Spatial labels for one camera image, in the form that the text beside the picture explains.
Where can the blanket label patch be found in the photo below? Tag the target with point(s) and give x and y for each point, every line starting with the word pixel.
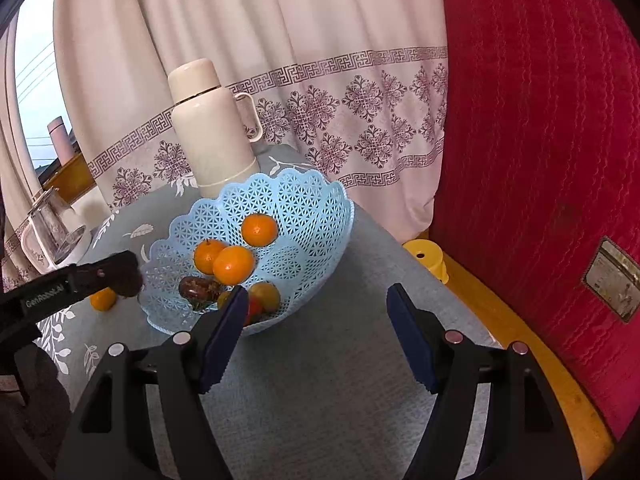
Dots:
pixel 612 277

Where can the dark cloth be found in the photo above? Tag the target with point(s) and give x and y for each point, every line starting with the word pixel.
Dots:
pixel 35 410

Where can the yellow plastic stool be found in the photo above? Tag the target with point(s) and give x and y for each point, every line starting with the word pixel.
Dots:
pixel 425 250

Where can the light blue lattice plastic basket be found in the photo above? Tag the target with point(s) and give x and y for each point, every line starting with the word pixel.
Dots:
pixel 300 210

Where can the small yellow tomato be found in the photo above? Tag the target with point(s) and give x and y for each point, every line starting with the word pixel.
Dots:
pixel 224 300

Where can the white curtain with purple pattern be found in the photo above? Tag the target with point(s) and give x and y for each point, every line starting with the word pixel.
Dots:
pixel 300 35
pixel 12 185

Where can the red quilted blanket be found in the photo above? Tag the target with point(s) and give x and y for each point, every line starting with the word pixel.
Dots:
pixel 525 110

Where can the orange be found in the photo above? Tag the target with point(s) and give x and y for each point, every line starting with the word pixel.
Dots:
pixel 259 229
pixel 205 255
pixel 102 301
pixel 233 263

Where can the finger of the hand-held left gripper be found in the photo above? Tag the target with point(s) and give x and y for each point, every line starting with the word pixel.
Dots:
pixel 100 274

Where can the pink bottle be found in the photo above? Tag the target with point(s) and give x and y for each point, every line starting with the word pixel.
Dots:
pixel 59 140

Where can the wooden window sill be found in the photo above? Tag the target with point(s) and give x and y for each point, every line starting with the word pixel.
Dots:
pixel 70 175

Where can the dark brown tomato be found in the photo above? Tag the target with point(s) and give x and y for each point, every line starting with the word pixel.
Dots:
pixel 131 285
pixel 197 289

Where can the yellow-green tomato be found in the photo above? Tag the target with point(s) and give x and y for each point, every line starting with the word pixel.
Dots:
pixel 267 296

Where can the cream thermos jug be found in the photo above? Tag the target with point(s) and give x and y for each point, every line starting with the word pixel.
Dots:
pixel 210 135

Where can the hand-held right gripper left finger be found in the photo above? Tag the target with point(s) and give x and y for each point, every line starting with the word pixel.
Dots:
pixel 227 340

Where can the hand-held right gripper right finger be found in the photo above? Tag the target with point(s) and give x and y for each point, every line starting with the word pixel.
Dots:
pixel 412 335

